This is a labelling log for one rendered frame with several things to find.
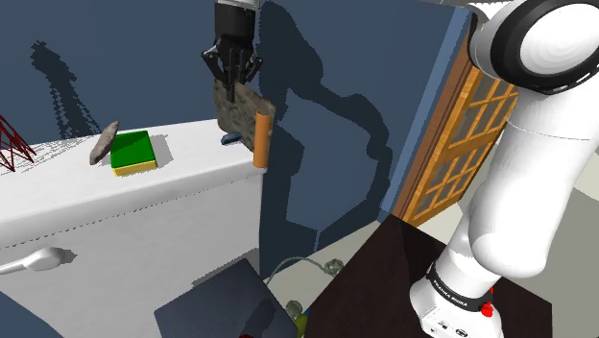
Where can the green and yellow sponge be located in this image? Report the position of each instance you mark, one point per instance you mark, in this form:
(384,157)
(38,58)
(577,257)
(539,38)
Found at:
(132,149)

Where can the wooden door with glass panes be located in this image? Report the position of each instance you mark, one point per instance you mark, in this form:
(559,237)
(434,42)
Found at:
(461,140)

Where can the grey stone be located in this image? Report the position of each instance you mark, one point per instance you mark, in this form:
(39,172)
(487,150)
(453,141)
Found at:
(104,142)

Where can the small blue object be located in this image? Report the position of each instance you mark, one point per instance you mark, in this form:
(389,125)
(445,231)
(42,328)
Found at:
(231,138)

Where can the orange cylinder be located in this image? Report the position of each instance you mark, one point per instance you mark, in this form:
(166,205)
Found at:
(261,140)

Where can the mottled brown board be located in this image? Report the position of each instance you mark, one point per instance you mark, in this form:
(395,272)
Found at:
(241,112)

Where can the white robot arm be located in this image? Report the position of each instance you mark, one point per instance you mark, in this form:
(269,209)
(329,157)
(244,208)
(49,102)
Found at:
(515,196)

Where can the dark robot stand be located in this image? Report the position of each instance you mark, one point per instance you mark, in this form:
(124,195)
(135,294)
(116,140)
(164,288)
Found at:
(374,281)

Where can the green plant sprig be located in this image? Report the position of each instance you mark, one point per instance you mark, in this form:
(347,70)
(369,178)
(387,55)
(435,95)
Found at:
(332,267)
(295,310)

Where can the dark grey flat box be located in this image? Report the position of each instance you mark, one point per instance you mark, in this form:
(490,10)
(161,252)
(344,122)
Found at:
(220,304)

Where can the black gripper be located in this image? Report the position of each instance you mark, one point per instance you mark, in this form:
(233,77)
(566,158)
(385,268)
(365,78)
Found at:
(235,24)

